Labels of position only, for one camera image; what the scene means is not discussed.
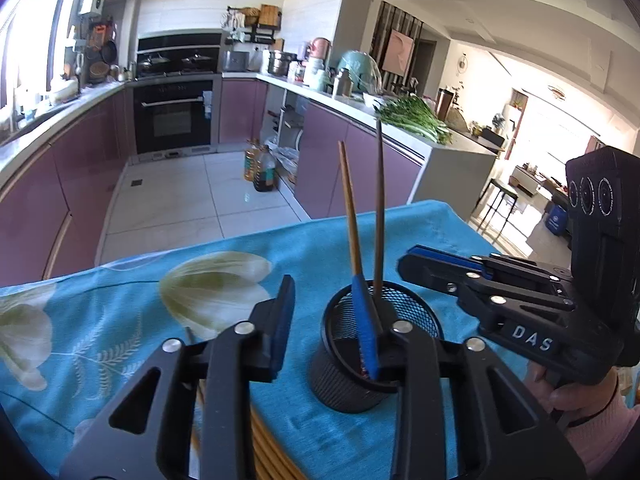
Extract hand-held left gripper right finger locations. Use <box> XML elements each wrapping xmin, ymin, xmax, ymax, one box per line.
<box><xmin>352</xmin><ymin>274</ymin><xmax>587</xmax><ymax>480</ymax></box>

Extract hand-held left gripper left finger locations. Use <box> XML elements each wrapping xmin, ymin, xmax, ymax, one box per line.
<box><xmin>60</xmin><ymin>274</ymin><xmax>297</xmax><ymax>480</ymax></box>

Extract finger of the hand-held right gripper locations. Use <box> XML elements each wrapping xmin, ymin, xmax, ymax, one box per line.
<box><xmin>397</xmin><ymin>252</ymin><xmax>576</xmax><ymax>328</ymax></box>
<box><xmin>409</xmin><ymin>245</ymin><xmax>575</xmax><ymax>291</ymax></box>

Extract black mesh utensil cup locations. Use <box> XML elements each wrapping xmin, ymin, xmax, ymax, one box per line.
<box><xmin>307</xmin><ymin>280</ymin><xmax>443</xmax><ymax>413</ymax></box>

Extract person's right hand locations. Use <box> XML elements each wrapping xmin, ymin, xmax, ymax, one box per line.
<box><xmin>525</xmin><ymin>360</ymin><xmax>626</xmax><ymax>428</ymax></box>

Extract blue bin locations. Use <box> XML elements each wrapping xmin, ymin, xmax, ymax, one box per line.
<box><xmin>542</xmin><ymin>205</ymin><xmax>568</xmax><ymax>236</ymax></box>

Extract blue floral tablecloth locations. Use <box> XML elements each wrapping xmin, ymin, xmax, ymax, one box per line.
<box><xmin>0</xmin><ymin>200</ymin><xmax>581</xmax><ymax>480</ymax></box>

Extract black stool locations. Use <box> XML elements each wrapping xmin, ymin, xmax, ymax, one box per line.
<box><xmin>470</xmin><ymin>178</ymin><xmax>516</xmax><ymax>233</ymax></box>

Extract bunch of green vegetables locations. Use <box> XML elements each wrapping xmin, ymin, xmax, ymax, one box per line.
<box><xmin>375</xmin><ymin>96</ymin><xmax>453</xmax><ymax>146</ymax></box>

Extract dark cooking oil bottle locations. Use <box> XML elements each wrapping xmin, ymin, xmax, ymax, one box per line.
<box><xmin>253</xmin><ymin>145</ymin><xmax>277</xmax><ymax>192</ymax></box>

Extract clear plastic bag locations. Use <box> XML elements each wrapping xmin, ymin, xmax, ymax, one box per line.
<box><xmin>272</xmin><ymin>145</ymin><xmax>301</xmax><ymax>183</ymax></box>

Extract yellow cooking oil bottle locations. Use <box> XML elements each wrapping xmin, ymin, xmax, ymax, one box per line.
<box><xmin>243</xmin><ymin>140</ymin><xmax>263</xmax><ymax>183</ymax></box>

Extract teal plastic-covered appliance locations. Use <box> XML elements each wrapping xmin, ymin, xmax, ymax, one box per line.
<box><xmin>337</xmin><ymin>50</ymin><xmax>383</xmax><ymax>93</ymax></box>

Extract black built-in oven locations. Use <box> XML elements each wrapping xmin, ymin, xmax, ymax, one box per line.
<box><xmin>132</xmin><ymin>79</ymin><xmax>216</xmax><ymax>153</ymax></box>

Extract purple base cabinets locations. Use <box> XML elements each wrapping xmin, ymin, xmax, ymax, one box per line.
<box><xmin>0</xmin><ymin>80</ymin><xmax>426</xmax><ymax>286</ymax></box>

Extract steel stockpot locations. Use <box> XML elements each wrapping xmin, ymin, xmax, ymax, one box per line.
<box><xmin>267</xmin><ymin>50</ymin><xmax>297</xmax><ymax>76</ymax></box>

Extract black stove hob unit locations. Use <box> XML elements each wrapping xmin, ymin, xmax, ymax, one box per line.
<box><xmin>136</xmin><ymin>32</ymin><xmax>223</xmax><ymax>78</ymax></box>

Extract white kitchen countertop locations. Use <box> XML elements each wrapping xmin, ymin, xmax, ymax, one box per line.
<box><xmin>0</xmin><ymin>71</ymin><xmax>498</xmax><ymax>161</ymax></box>

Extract kitchen window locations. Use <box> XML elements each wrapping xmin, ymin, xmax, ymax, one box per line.
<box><xmin>0</xmin><ymin>0</ymin><xmax>86</xmax><ymax>106</ymax></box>

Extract pink wall art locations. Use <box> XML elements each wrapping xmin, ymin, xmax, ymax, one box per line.
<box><xmin>389</xmin><ymin>30</ymin><xmax>415</xmax><ymax>75</ymax></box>

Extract black wall rack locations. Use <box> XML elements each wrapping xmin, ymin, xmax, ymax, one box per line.
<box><xmin>227</xmin><ymin>5</ymin><xmax>282</xmax><ymax>43</ymax></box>

